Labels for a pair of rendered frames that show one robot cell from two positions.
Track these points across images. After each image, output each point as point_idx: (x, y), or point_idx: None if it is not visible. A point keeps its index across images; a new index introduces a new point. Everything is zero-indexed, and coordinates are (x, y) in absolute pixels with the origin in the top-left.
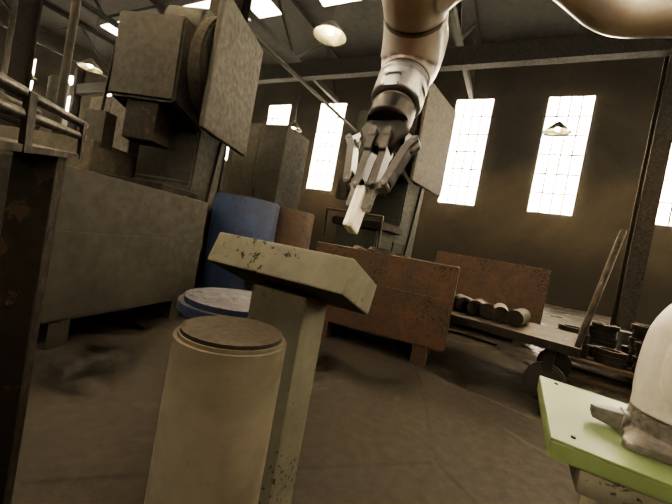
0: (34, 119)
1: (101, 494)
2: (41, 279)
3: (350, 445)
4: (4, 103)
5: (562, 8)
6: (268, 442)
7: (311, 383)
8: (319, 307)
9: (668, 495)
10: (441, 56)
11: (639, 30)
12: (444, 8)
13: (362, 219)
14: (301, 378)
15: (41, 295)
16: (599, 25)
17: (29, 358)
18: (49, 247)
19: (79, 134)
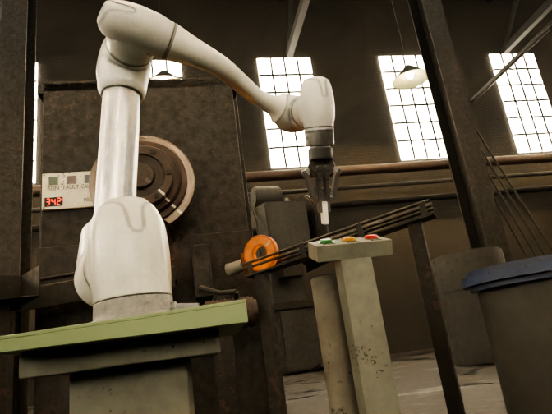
0: (361, 228)
1: None
2: (421, 272)
3: None
4: (344, 233)
5: (244, 84)
6: (319, 311)
7: (347, 303)
8: (338, 263)
9: None
10: (299, 116)
11: (205, 70)
12: (288, 125)
13: (323, 215)
14: (342, 298)
15: (427, 279)
16: (226, 80)
17: (430, 306)
18: (423, 259)
19: (415, 209)
